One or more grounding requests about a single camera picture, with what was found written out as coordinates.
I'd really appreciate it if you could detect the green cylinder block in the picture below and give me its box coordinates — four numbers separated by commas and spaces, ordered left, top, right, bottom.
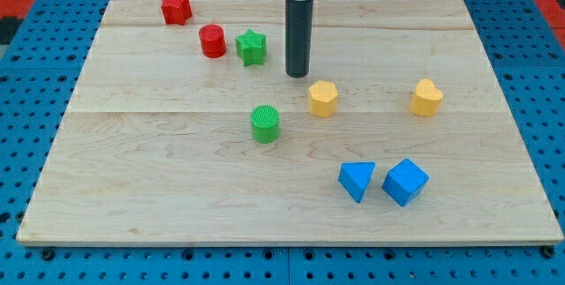
250, 105, 280, 144

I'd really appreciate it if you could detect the blue cube block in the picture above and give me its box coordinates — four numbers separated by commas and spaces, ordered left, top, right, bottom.
381, 159, 429, 206

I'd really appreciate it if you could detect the wooden board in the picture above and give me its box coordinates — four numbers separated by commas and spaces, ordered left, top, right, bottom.
17, 0, 563, 247

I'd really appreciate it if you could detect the yellow hexagon block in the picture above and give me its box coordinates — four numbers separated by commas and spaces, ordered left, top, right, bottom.
308, 80, 339, 117

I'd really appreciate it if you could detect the red cylinder block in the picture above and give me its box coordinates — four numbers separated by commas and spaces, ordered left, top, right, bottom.
199, 24, 226, 58

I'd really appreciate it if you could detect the red star block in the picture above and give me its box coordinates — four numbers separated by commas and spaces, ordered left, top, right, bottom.
161, 0, 192, 26

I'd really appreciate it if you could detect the blue triangle block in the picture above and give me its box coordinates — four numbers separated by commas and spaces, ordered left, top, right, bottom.
338, 161, 376, 203

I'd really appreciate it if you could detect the green star block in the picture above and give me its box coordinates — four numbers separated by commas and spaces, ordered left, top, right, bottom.
235, 29, 267, 66

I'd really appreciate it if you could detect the yellow heart block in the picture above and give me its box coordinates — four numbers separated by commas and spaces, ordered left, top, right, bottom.
409, 79, 444, 116

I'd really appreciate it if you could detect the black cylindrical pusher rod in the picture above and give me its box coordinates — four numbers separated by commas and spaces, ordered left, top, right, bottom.
285, 0, 313, 79

